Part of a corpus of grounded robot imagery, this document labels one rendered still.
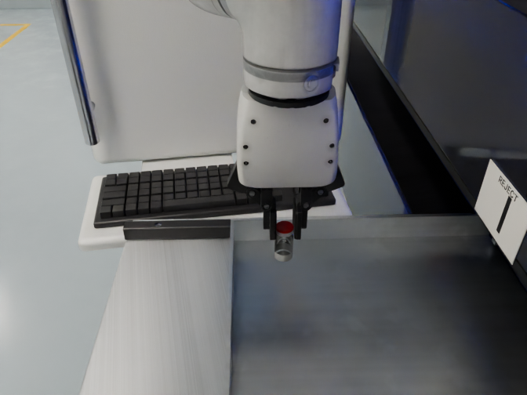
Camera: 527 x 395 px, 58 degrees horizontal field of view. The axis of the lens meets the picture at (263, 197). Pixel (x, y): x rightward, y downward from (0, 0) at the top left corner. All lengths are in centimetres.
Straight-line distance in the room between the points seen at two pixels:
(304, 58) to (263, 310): 28
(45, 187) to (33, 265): 56
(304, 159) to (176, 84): 47
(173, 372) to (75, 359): 121
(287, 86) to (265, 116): 4
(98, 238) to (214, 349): 35
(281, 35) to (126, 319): 34
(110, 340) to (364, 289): 28
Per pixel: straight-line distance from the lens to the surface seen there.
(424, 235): 66
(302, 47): 40
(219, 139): 94
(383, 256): 62
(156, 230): 63
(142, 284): 59
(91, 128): 87
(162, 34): 87
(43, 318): 185
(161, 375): 50
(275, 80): 41
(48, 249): 213
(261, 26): 40
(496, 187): 50
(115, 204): 82
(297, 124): 44
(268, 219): 52
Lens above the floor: 129
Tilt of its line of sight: 35 degrees down
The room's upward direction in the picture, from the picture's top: straight up
